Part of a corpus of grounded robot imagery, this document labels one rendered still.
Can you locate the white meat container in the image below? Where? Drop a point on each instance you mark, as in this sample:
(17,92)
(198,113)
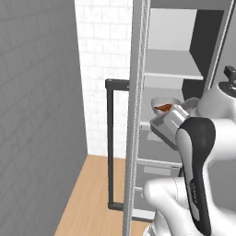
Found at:
(159,102)

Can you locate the grey freezer drawer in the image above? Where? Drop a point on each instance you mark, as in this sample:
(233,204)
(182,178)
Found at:
(153,181)

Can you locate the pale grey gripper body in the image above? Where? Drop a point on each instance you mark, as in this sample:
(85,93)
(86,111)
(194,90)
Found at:
(175,119)

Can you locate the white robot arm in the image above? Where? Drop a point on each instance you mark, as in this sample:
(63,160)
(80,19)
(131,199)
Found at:
(199,202)

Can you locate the black door frame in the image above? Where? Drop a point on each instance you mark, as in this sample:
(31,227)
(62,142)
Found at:
(110,138)

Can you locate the grey tray container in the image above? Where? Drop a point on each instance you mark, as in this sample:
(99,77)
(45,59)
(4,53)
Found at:
(159,127)

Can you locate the grey open freezer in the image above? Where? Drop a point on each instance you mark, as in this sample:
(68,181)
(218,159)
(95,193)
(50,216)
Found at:
(172,30)

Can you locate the grey freezer door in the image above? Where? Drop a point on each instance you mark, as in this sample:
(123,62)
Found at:
(135,92)

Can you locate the brown chicken drumstick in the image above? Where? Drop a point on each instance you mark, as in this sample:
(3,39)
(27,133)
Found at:
(164,107)

